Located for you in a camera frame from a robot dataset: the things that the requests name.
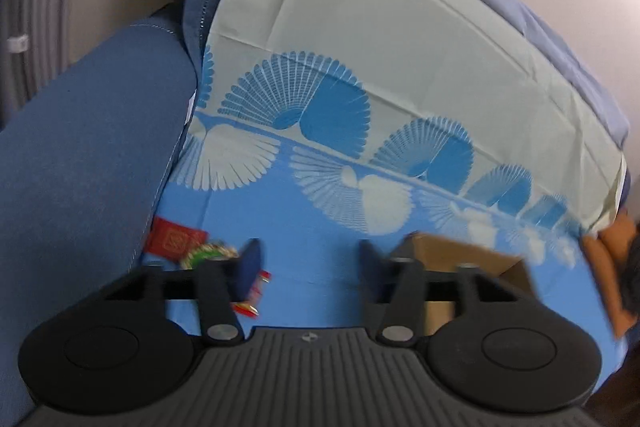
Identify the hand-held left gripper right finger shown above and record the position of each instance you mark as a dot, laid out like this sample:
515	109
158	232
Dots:
371	269

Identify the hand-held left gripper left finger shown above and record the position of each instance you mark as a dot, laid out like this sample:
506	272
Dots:
250	267

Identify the brown cardboard box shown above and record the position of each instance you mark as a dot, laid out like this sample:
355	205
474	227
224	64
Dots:
465	257

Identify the small red candy packet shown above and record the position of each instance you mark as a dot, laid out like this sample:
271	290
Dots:
252	294

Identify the dark red flat packet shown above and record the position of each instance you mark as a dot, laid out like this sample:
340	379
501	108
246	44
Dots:
172	239

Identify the blue white fan-print cloth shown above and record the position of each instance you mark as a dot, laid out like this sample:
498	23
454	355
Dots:
375	82

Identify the orange brown object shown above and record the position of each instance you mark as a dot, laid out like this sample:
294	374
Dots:
605	277

